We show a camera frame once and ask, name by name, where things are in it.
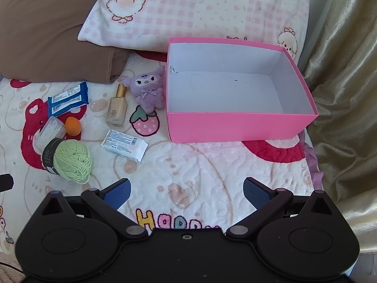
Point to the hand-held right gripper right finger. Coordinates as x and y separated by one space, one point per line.
256 196

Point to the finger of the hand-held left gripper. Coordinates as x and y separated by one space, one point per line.
6 182

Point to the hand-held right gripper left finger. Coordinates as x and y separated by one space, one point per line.
119 195

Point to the green yarn ball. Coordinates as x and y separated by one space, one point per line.
73 160

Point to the clear cotton swab box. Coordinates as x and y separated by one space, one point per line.
48 134

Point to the orange makeup sponge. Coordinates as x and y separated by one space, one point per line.
73 126

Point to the pink cardboard box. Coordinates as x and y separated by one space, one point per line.
235 100

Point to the white tissue packet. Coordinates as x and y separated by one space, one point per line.
123 145

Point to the printed cartoon blanket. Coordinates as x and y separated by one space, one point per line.
191 168

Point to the foundation bottle with gold cap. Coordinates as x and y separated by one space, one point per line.
116 109

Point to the blue wet wipes packet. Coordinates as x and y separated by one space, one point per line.
67 98

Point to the purple plush toy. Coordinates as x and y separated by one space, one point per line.
145 93

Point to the gold curtain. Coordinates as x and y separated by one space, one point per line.
341 100

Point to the brown pillow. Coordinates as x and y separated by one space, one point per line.
50 35

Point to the pink checkered cartoon pillow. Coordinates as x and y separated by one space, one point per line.
200 8

